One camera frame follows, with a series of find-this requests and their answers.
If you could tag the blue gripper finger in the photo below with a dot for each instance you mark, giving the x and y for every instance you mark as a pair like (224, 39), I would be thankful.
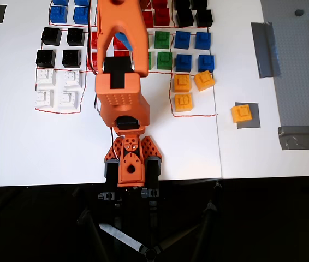
(124, 41)

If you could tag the yellow lego block stack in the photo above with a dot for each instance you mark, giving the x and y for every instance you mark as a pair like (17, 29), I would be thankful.
(241, 113)
(183, 102)
(182, 83)
(203, 80)

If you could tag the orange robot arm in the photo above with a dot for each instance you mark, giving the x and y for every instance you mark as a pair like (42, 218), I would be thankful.
(117, 91)

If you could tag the red lego block stack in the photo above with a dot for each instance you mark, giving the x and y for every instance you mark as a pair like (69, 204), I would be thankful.
(160, 3)
(94, 61)
(147, 5)
(116, 45)
(161, 17)
(121, 53)
(148, 19)
(94, 41)

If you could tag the black lego block stack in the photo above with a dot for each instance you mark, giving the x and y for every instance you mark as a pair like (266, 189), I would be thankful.
(45, 58)
(199, 4)
(71, 59)
(75, 37)
(51, 36)
(183, 4)
(185, 18)
(204, 18)

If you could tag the blue lego block stack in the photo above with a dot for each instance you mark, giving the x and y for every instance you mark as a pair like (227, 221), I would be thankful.
(60, 2)
(202, 41)
(183, 63)
(58, 15)
(205, 62)
(80, 2)
(182, 40)
(79, 15)

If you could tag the white lego block stack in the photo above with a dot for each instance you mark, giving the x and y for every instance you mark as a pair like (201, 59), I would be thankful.
(68, 99)
(45, 77)
(44, 98)
(73, 79)

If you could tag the grey tape square marker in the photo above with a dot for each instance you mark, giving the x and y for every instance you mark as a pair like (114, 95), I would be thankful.
(255, 117)

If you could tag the grey and black table clamp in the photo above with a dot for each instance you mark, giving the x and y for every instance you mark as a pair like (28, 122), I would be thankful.
(110, 174)
(153, 174)

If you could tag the grey lego baseplate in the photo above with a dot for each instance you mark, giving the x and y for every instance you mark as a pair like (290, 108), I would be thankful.
(293, 82)

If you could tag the small grey lego brick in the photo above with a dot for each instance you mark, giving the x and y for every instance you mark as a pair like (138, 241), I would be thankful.
(299, 12)

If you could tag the black tripod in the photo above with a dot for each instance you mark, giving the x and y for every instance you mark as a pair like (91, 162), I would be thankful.
(150, 252)

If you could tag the grey duct tape strip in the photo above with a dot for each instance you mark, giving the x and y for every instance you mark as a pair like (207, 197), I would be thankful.
(263, 49)

